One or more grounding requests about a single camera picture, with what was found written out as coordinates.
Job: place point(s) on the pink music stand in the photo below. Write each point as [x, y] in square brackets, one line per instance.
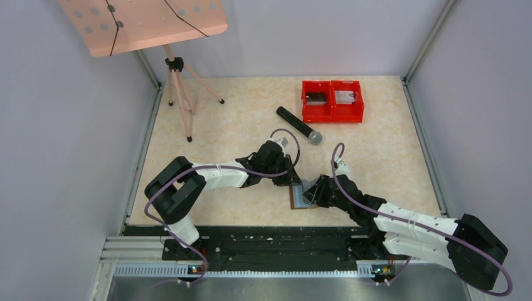
[114, 27]

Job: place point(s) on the red plastic bin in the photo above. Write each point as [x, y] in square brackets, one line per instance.
[348, 101]
[317, 106]

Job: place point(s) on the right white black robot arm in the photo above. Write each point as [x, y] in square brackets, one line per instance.
[466, 245]

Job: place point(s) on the left red plastic bin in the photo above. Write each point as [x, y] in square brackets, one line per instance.
[317, 106]

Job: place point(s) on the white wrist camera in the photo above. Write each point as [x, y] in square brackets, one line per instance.
[283, 142]
[341, 168]

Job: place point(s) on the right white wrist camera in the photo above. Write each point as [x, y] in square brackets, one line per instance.
[341, 168]

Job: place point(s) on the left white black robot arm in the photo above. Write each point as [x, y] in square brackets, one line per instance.
[174, 191]

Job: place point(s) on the right red plastic bin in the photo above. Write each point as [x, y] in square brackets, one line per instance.
[348, 101]

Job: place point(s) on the brown leather card holder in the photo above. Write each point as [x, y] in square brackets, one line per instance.
[309, 184]

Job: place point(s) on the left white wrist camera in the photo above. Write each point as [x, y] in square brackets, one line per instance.
[283, 142]

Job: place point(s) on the black handheld microphone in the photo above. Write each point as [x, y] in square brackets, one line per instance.
[313, 136]

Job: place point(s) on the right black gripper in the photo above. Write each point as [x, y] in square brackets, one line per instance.
[315, 194]

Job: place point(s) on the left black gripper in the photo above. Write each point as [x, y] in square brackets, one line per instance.
[290, 178]

